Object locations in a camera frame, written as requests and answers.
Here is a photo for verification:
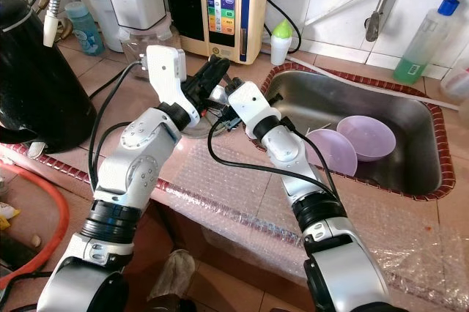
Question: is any clear bubble wrap sheet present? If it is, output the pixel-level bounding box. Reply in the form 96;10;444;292
154;140;469;305

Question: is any small white bottle green cap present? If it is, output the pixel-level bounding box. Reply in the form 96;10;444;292
270;19;294;66

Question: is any glass jar with brown powder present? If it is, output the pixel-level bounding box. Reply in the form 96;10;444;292
121;15;180;60

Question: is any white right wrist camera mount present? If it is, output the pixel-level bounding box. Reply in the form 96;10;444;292
227;80;279;137

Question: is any yellow crumpled item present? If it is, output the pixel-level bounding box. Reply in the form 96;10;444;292
0;206;21;226

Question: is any clear plastic container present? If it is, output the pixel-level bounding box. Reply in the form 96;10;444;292
440;67;469;104

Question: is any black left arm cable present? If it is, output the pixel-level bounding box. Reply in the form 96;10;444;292
88;59;149;196

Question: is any stainless steel sink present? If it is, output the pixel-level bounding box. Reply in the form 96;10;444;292
253;63;457;201

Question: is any black electric kettle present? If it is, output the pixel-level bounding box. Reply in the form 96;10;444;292
0;0;96;153

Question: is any grey metal faucet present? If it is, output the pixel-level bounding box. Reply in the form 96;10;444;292
365;0;407;42

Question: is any green soap bottle blue cap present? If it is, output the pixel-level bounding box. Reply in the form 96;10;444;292
392;0;461;84

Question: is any dark robot leg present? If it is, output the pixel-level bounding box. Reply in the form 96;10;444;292
147;296;191;312

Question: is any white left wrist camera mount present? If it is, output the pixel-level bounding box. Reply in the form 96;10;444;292
145;45;200;122

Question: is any purple plastic bowl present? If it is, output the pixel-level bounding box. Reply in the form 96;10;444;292
336;114;398;163
304;129;358;177

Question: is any black appliance power cable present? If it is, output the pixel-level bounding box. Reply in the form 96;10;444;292
266;0;301;54

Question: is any large white bottle green cap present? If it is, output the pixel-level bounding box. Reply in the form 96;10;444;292
82;0;125;33

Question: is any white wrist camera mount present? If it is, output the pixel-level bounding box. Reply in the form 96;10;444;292
227;80;279;137
145;45;200;122

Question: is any teal plastic bottle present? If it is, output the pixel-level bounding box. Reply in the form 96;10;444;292
64;1;105;55

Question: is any cream water ionizer appliance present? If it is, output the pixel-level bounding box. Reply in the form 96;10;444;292
161;0;272;64

